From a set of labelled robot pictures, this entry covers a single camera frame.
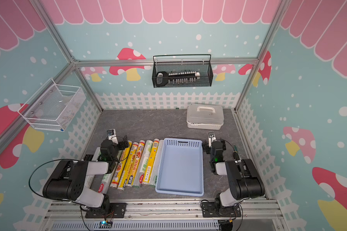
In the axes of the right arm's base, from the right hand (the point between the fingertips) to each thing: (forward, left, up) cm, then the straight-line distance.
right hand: (214, 139), depth 94 cm
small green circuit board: (-45, +61, -9) cm, 77 cm away
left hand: (+1, +61, +2) cm, 61 cm away
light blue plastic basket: (-16, +22, -10) cm, 29 cm away
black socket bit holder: (+27, +32, +29) cm, 51 cm away
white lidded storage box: (+15, +5, +5) cm, 17 cm away
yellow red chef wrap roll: (-15, +50, -3) cm, 52 cm away
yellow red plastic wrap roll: (-15, +41, -3) cm, 44 cm away
